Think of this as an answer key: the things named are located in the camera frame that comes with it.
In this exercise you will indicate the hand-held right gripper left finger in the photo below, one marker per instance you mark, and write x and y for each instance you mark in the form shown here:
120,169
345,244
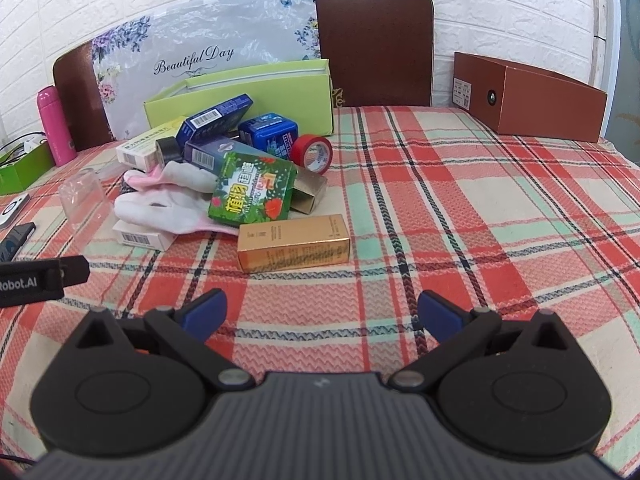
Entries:
205,312

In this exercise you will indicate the white round-button device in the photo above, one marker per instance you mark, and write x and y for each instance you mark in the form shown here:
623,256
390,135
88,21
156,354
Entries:
12,210

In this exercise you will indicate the blue barcode box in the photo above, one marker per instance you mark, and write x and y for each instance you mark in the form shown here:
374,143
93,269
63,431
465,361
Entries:
220,115

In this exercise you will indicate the plaid tablecloth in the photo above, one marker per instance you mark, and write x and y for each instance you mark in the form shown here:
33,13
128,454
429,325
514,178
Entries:
450,210

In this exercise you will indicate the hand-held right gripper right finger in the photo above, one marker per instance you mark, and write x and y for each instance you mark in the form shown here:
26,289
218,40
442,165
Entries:
437,312

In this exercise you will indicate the brown cardboard box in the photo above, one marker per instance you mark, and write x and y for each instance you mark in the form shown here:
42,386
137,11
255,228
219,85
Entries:
545,110

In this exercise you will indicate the dark blue box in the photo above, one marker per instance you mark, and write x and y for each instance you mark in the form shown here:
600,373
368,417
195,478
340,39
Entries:
205,155

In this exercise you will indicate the white pink work glove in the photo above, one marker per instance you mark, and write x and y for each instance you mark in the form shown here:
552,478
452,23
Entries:
187,177
150,212

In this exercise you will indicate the white yellow medicine box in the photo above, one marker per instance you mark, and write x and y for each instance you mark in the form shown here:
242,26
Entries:
140,152

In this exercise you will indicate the small green box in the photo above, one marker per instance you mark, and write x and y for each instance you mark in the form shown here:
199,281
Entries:
25,170

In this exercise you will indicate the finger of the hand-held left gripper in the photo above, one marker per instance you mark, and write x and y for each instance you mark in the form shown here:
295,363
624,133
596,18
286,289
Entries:
72,269

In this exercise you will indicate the red bottle cap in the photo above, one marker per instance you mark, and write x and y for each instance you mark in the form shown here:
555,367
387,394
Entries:
301,147

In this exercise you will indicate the white barcode box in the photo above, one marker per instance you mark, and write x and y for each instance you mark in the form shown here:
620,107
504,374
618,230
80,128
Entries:
145,239

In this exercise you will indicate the black tape roll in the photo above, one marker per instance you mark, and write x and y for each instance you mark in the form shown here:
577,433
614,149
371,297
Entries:
167,150

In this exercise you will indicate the pink thermos bottle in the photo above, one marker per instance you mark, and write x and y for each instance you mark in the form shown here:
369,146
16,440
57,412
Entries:
54,125

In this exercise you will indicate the green printed box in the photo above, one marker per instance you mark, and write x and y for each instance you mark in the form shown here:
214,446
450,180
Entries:
250,190

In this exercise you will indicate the light green cardboard box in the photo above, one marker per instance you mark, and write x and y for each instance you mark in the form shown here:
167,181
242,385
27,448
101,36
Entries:
280,105

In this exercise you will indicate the floral packaged bedding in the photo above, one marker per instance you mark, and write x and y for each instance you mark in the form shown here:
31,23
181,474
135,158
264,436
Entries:
225,35

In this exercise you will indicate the black phone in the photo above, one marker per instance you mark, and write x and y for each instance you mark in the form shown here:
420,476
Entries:
15,240

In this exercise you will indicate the clear plastic tube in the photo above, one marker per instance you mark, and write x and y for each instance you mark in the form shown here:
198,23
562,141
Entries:
85,200

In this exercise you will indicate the blue gum container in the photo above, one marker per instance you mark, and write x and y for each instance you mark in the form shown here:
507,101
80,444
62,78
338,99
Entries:
272,135

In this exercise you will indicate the gold box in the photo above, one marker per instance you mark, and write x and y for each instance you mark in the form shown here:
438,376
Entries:
290,245

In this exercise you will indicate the brown wooden chair back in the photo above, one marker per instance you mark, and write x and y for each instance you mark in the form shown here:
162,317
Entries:
375,45
75,90

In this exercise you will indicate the small tan cardboard box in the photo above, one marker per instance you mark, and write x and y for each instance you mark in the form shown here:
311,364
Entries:
307,190

